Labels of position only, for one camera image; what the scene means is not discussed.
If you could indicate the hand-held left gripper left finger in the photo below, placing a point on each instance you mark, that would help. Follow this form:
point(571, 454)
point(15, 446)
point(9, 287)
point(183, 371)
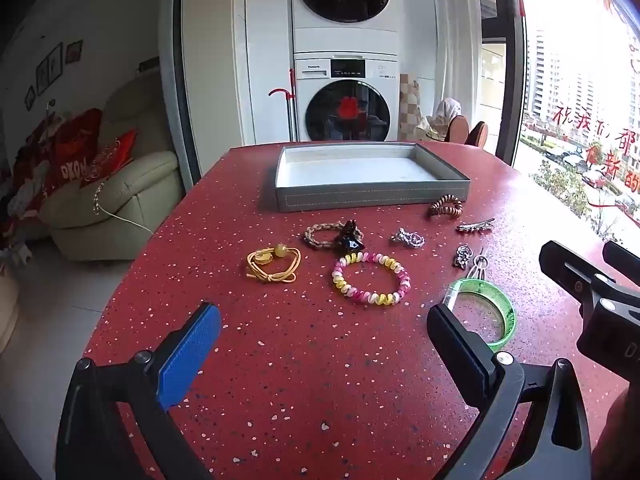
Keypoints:
point(190, 350)

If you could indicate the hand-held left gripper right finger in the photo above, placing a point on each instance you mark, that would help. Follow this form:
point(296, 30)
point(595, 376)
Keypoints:
point(452, 347)

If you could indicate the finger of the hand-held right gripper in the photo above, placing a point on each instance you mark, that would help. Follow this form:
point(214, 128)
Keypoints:
point(565, 265)
point(622, 260)

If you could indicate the green bangle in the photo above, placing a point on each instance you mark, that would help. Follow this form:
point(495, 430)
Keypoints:
point(502, 332)

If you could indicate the small silver ornament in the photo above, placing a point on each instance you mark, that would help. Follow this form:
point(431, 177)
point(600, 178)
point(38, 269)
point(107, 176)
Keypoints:
point(462, 255)

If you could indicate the silver brooch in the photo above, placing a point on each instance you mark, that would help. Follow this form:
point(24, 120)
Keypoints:
point(408, 238)

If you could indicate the black hair claw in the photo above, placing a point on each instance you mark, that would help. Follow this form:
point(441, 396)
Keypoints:
point(350, 242)

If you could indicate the grey tray box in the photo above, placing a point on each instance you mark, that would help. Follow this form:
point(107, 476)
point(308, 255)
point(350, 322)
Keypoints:
point(367, 175)

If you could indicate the person's right forearm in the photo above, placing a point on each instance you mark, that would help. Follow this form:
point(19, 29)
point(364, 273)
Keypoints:
point(622, 425)

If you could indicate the silver hair clip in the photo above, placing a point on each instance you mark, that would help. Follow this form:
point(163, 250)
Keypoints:
point(475, 226)

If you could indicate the red window decal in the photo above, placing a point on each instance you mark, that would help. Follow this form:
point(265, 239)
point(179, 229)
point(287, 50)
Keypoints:
point(600, 140)

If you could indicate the brown chair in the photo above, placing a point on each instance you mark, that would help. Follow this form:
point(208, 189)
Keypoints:
point(458, 130)
point(479, 135)

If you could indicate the cream leather sofa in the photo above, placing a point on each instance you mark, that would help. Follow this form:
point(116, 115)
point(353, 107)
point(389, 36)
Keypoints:
point(125, 190)

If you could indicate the white cloth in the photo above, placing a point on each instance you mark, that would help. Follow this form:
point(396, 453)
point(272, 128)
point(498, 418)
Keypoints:
point(445, 115)

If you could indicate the red cloth pile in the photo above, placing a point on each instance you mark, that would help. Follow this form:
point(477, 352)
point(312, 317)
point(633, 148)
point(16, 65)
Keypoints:
point(25, 185)

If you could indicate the red printed pillow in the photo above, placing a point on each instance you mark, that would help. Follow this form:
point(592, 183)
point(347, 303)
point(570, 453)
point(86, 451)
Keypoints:
point(75, 145)

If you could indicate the white curtain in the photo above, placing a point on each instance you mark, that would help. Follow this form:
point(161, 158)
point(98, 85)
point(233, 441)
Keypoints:
point(457, 25)

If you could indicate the white dryer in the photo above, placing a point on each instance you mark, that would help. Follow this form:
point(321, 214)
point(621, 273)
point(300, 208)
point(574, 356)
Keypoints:
point(345, 0)

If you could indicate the large picture frame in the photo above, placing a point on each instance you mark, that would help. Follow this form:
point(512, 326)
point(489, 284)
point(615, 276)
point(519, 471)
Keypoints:
point(49, 67)

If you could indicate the small picture frame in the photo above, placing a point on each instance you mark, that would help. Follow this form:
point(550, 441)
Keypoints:
point(73, 51)

